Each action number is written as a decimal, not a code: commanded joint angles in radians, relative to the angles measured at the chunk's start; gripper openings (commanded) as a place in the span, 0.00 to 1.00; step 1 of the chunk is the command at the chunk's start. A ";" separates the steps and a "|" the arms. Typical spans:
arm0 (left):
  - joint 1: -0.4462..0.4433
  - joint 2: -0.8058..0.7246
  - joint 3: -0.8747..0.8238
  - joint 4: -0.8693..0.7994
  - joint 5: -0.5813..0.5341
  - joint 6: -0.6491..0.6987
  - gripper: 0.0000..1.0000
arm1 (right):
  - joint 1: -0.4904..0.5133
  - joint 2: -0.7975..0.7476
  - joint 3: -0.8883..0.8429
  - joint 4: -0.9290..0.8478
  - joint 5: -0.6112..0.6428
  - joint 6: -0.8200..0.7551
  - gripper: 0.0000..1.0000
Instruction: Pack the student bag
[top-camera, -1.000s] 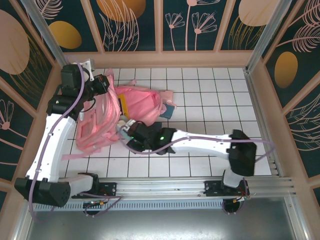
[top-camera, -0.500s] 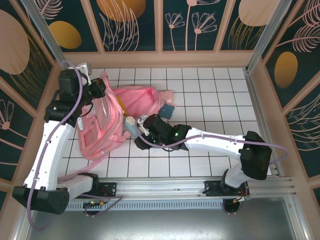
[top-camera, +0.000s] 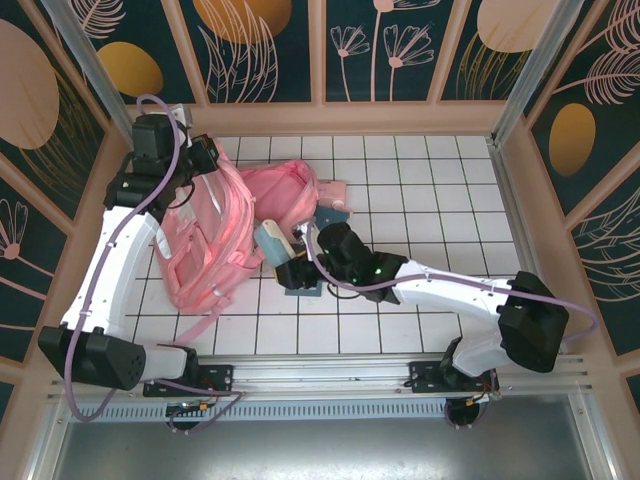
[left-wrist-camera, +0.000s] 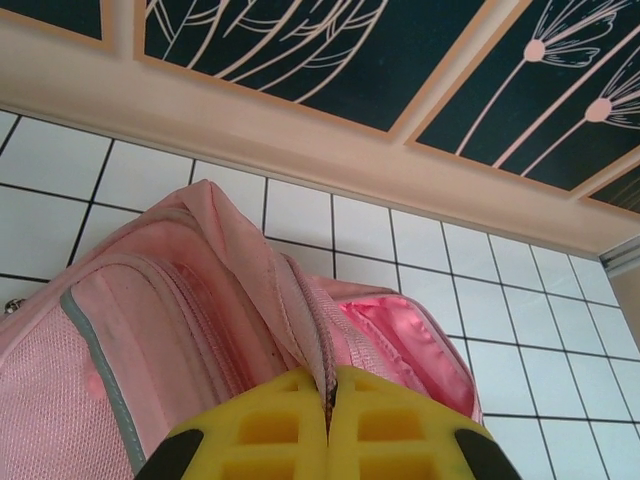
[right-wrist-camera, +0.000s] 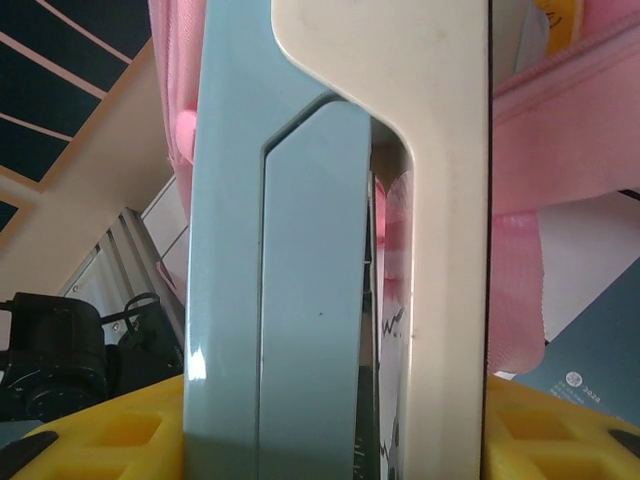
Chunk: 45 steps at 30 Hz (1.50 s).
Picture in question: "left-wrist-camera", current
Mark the aluminium frame post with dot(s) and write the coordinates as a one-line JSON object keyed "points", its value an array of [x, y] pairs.
{"points": [[622, 260]]}

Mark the pink student backpack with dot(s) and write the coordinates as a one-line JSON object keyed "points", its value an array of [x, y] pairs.
{"points": [[150, 325]]}

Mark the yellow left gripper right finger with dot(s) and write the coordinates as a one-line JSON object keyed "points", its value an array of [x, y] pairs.
{"points": [[400, 440]]}

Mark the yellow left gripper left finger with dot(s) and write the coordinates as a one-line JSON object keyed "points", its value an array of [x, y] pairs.
{"points": [[260, 435]]}

